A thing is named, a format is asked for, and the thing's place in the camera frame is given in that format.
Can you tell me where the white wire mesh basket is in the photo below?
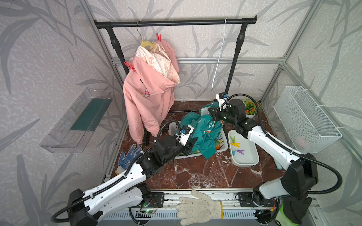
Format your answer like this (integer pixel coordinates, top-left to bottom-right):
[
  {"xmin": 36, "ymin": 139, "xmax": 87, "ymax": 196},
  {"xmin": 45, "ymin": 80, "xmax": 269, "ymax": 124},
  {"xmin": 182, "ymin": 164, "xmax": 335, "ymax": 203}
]
[{"xmin": 273, "ymin": 86, "xmax": 342, "ymax": 153}]

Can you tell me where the red clothespin upper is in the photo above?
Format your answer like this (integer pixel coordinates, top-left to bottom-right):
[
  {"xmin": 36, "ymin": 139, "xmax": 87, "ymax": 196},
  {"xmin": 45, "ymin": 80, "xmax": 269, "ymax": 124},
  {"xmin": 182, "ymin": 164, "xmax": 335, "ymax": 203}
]
[{"xmin": 156, "ymin": 33, "xmax": 162, "ymax": 42}]

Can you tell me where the red clothespin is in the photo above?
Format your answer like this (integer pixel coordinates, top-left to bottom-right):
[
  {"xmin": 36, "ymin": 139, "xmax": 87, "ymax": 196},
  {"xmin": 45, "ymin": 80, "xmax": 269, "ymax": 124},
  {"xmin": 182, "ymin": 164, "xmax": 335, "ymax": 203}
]
[
  {"xmin": 156, "ymin": 33, "xmax": 162, "ymax": 42},
  {"xmin": 124, "ymin": 62, "xmax": 136, "ymax": 72}
]

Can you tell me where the rainbow striped jacket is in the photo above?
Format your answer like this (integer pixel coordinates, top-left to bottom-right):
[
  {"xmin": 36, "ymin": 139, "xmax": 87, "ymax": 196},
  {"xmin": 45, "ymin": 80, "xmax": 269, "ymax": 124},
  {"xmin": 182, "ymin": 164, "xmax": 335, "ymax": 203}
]
[{"xmin": 215, "ymin": 139, "xmax": 222, "ymax": 150}]

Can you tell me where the white knitted work glove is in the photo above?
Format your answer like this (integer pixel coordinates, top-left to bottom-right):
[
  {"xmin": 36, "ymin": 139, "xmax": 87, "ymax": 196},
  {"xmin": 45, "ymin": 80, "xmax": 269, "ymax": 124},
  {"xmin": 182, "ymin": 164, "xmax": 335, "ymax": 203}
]
[{"xmin": 176, "ymin": 189, "xmax": 223, "ymax": 226}]

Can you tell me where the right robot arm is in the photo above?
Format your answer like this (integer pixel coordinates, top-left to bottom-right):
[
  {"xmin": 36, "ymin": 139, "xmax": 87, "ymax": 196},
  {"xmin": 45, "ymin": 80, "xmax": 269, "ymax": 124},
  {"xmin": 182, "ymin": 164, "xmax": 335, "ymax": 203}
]
[{"xmin": 208, "ymin": 92, "xmax": 343, "ymax": 199}]

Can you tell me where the white hanger of rainbow jacket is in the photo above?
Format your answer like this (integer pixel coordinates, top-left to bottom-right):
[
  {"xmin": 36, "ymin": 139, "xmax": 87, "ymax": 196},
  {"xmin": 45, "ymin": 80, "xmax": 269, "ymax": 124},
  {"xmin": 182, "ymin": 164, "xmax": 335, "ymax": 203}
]
[{"xmin": 211, "ymin": 18, "xmax": 227, "ymax": 90}]

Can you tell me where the teal green jacket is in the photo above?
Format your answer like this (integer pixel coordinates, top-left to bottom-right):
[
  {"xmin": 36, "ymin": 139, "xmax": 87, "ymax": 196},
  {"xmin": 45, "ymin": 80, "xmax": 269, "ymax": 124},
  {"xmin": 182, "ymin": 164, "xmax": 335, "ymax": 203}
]
[{"xmin": 180, "ymin": 101, "xmax": 224, "ymax": 159}]

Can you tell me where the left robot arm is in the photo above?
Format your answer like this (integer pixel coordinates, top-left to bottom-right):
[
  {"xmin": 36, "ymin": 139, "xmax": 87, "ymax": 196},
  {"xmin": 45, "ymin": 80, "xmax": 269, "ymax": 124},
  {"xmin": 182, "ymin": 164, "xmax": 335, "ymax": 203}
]
[{"xmin": 51, "ymin": 124, "xmax": 196, "ymax": 226}]

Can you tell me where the potted artificial flower plant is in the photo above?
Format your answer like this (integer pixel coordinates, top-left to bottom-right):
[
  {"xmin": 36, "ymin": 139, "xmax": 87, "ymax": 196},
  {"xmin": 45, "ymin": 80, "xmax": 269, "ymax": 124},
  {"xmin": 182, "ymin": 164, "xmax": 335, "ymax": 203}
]
[{"xmin": 243, "ymin": 99, "xmax": 261, "ymax": 119}]

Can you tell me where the clear acrylic wall shelf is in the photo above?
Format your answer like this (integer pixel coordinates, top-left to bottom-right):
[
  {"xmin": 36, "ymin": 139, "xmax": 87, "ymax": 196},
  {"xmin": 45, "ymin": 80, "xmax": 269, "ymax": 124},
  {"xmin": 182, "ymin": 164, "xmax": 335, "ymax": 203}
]
[{"xmin": 40, "ymin": 88, "xmax": 113, "ymax": 153}]

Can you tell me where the black clothes rack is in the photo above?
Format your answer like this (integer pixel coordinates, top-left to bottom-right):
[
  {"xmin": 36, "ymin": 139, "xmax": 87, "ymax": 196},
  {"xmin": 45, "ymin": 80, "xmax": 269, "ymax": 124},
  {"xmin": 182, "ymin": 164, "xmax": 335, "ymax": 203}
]
[{"xmin": 95, "ymin": 17, "xmax": 257, "ymax": 143}]

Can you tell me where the white plastic tray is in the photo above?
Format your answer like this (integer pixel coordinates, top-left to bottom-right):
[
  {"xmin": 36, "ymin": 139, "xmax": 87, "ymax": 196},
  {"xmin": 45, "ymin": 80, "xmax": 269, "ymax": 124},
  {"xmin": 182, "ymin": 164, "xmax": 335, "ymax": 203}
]
[{"xmin": 227, "ymin": 130, "xmax": 260, "ymax": 167}]

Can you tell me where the pink jacket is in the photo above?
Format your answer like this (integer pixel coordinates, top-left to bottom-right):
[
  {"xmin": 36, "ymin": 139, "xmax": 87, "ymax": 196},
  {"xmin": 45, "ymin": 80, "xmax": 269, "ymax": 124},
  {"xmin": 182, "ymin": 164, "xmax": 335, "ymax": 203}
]
[{"xmin": 123, "ymin": 40, "xmax": 180, "ymax": 145}]

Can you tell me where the black rubber glove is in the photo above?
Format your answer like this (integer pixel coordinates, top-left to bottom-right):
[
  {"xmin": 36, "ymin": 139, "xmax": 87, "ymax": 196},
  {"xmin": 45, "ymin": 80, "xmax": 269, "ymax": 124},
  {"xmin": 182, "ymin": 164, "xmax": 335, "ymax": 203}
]
[{"xmin": 282, "ymin": 194, "xmax": 312, "ymax": 226}]

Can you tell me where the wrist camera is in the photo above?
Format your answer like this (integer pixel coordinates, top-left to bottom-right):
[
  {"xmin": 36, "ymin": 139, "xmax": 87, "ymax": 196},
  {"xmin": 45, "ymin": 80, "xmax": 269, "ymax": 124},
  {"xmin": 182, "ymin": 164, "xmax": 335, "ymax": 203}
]
[
  {"xmin": 176, "ymin": 124, "xmax": 194, "ymax": 146},
  {"xmin": 216, "ymin": 92, "xmax": 228, "ymax": 111}
]

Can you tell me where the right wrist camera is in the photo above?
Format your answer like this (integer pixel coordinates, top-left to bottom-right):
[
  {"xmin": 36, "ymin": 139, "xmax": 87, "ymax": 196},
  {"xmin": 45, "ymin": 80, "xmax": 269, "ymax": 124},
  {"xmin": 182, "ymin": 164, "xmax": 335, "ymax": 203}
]
[{"xmin": 216, "ymin": 92, "xmax": 228, "ymax": 111}]

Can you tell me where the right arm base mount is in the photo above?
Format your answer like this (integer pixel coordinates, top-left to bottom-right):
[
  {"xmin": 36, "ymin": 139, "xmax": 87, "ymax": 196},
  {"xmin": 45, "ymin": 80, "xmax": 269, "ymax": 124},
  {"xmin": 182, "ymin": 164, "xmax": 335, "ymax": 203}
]
[{"xmin": 235, "ymin": 192, "xmax": 277, "ymax": 209}]

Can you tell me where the green clothespin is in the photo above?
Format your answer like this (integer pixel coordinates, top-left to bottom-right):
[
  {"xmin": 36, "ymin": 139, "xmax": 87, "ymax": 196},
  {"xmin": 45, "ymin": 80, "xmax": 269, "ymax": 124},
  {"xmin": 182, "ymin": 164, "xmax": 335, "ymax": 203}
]
[{"xmin": 230, "ymin": 136, "xmax": 236, "ymax": 144}]

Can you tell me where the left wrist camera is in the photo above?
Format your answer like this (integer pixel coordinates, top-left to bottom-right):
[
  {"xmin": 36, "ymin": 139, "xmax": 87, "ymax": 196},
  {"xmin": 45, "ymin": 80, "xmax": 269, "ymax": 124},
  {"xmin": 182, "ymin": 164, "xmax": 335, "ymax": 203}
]
[{"xmin": 176, "ymin": 124, "xmax": 194, "ymax": 146}]

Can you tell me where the red clothespin lower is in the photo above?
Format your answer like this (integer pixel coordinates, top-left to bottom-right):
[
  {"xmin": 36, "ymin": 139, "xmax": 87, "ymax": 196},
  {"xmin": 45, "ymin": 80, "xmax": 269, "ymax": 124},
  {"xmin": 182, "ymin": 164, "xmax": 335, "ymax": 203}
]
[{"xmin": 124, "ymin": 62, "xmax": 136, "ymax": 72}]

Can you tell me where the blue dotted work glove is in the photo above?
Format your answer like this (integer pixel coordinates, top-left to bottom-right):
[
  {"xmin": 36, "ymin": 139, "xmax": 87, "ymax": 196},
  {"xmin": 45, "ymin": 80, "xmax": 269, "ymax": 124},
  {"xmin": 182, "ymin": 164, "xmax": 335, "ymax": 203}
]
[{"xmin": 115, "ymin": 144, "xmax": 142, "ymax": 175}]

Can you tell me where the white perforated laundry basket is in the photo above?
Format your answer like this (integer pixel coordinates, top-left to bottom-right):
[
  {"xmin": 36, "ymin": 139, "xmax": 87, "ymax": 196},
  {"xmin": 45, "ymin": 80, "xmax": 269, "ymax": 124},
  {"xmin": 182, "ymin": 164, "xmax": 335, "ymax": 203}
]
[{"xmin": 168, "ymin": 122, "xmax": 228, "ymax": 159}]

